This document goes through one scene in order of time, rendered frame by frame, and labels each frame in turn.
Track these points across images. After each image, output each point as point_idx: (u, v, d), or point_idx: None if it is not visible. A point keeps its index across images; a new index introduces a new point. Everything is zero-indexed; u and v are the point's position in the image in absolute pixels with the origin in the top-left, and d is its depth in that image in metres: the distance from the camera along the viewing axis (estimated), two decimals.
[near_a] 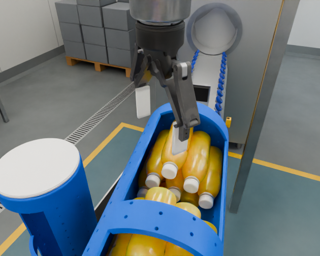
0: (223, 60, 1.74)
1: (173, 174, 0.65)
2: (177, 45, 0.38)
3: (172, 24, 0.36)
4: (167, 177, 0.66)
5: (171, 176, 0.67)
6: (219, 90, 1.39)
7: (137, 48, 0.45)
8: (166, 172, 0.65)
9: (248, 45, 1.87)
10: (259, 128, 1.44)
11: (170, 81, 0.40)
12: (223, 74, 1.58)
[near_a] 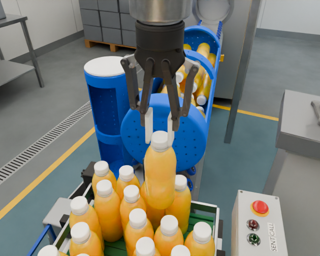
0: (220, 26, 2.36)
1: (166, 137, 0.52)
2: (184, 39, 0.40)
3: (180, 21, 0.38)
4: (158, 139, 0.51)
5: (161, 147, 0.51)
6: None
7: (127, 64, 0.43)
8: (158, 134, 0.52)
9: (238, 16, 2.49)
10: (244, 68, 2.05)
11: (173, 79, 0.43)
12: (219, 33, 2.20)
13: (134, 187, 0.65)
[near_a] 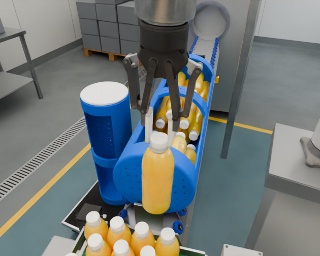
0: (216, 43, 2.38)
1: (152, 253, 0.65)
2: (187, 40, 0.40)
3: (185, 22, 0.38)
4: None
5: None
6: (211, 60, 2.03)
7: (129, 64, 0.42)
8: (146, 250, 0.66)
9: (234, 32, 2.51)
10: (239, 87, 2.08)
11: (176, 80, 0.43)
12: (215, 51, 2.22)
13: (124, 243, 0.68)
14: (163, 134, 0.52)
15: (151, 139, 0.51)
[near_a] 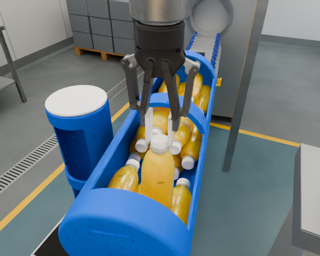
0: (217, 39, 2.06)
1: None
2: (184, 39, 0.40)
3: (180, 21, 0.38)
4: None
5: None
6: (212, 59, 1.71)
7: (127, 64, 0.43)
8: None
9: (238, 27, 2.19)
10: (245, 91, 1.76)
11: (173, 80, 0.43)
12: (216, 49, 1.90)
13: None
14: None
15: None
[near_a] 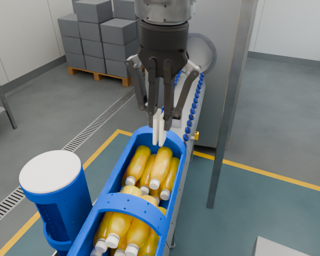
0: (200, 81, 2.10)
1: None
2: (139, 37, 0.40)
3: None
4: None
5: None
6: (191, 108, 1.75)
7: (193, 68, 0.43)
8: None
9: (221, 67, 2.23)
10: (224, 139, 1.79)
11: None
12: (197, 94, 1.94)
13: None
14: None
15: None
